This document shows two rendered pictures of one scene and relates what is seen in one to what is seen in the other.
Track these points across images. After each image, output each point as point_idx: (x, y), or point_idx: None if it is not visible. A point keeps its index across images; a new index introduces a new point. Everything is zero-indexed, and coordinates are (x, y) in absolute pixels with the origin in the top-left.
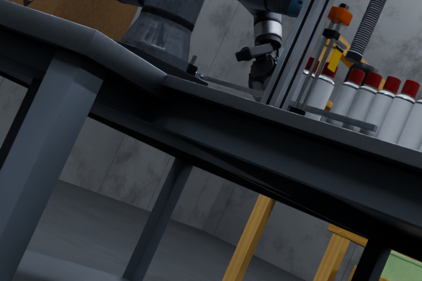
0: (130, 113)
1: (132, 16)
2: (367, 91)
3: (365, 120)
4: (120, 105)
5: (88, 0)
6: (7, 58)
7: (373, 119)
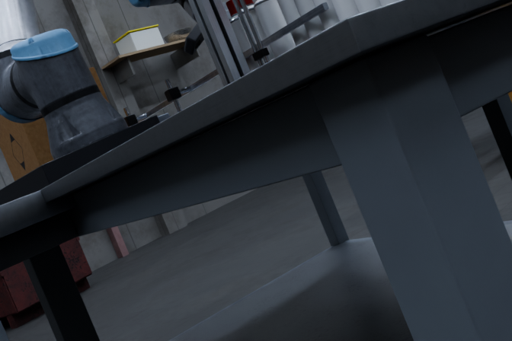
0: (57, 244)
1: (103, 94)
2: None
3: (315, 6)
4: (36, 252)
5: None
6: None
7: None
